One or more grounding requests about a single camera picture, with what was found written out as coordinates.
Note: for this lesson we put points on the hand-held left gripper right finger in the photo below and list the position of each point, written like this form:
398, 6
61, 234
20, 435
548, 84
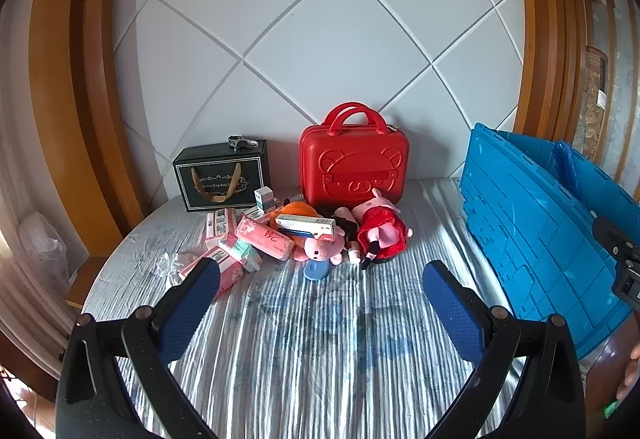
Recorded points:
450, 304

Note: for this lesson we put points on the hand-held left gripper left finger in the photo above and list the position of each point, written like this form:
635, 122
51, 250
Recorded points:
190, 304

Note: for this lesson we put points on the pink tissue pack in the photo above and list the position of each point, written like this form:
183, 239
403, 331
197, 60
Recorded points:
262, 236

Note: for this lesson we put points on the blue plastic crate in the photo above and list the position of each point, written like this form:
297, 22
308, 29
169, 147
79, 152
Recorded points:
525, 229

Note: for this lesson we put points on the small teal white medicine box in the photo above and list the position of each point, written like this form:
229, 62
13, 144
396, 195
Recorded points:
264, 201

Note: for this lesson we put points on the long white blue medicine box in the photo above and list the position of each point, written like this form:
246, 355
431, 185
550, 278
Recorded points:
305, 226

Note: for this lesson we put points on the pig plush with orange body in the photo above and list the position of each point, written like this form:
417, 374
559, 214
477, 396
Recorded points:
297, 210

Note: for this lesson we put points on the person's right hand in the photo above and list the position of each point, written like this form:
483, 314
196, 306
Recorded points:
631, 376

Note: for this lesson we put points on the crumpled white plastic bag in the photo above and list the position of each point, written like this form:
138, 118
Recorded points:
175, 266

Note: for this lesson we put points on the teal white soft pack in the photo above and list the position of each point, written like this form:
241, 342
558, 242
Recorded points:
245, 256

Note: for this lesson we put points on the pink white carton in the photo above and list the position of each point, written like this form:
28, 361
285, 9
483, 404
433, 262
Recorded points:
220, 226

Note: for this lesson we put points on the wooden bedside table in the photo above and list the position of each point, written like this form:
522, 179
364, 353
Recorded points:
87, 281

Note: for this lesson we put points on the black gift box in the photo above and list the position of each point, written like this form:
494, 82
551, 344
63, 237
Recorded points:
220, 174

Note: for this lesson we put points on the striped grey bed sheet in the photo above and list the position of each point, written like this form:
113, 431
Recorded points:
320, 344

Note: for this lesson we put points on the clear plastic bag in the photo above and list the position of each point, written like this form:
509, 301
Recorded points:
42, 249

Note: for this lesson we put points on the metal clip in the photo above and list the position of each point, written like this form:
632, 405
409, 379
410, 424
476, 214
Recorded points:
240, 142

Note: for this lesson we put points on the red hard-shell suitcase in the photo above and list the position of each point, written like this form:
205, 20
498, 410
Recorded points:
350, 159

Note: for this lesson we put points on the pale curtain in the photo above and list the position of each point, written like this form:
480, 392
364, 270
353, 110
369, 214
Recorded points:
25, 169

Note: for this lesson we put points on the curved wooden headboard frame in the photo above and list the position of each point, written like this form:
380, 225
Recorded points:
550, 19
70, 69

